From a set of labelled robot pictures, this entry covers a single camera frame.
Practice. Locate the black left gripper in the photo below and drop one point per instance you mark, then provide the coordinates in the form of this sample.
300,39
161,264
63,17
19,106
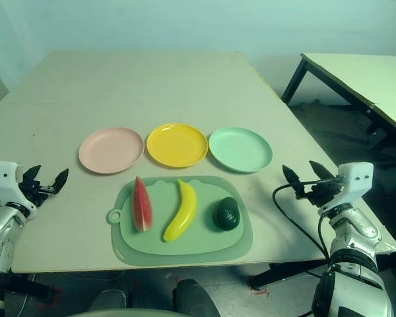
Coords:
36,195

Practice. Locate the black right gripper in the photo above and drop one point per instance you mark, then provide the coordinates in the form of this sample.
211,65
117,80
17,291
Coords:
323,195

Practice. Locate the dark green avocado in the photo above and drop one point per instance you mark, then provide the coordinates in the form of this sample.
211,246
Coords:
227,214

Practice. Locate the watermelon slice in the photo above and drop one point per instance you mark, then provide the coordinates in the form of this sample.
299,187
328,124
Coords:
142,208

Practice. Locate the yellow banana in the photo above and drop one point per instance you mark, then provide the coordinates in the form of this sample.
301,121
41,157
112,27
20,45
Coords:
184,208

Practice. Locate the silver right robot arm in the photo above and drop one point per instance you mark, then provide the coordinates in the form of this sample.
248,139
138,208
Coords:
353,228

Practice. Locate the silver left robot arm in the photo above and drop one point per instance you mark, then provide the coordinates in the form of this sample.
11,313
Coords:
0,224

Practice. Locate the pink plate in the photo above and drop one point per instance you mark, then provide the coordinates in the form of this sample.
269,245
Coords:
110,150

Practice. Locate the mint green plate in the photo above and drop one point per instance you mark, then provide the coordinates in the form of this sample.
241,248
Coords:
239,150

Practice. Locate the black table foot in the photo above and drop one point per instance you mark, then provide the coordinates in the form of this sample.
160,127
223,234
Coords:
29,289
283,272

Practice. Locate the clear plastic sheet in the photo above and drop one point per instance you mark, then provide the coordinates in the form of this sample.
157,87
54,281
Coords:
387,246

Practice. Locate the side table with black legs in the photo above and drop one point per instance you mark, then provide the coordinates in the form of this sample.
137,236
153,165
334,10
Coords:
366,76

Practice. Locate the yellow plate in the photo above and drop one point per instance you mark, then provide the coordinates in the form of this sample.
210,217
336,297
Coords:
176,145

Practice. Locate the green cutting board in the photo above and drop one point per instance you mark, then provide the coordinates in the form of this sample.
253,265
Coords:
191,244

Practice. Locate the grey robot left leg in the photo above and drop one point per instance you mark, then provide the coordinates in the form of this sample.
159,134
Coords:
109,300

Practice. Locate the grey robot leg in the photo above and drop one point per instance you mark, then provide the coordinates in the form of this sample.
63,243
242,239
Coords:
194,297
109,300

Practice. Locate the grey robot torso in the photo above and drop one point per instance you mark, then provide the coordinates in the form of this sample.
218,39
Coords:
118,313

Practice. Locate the grey robot right leg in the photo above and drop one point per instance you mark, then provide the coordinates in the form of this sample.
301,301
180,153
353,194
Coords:
194,297

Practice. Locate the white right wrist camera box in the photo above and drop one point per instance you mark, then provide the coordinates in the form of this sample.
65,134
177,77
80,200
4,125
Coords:
354,178

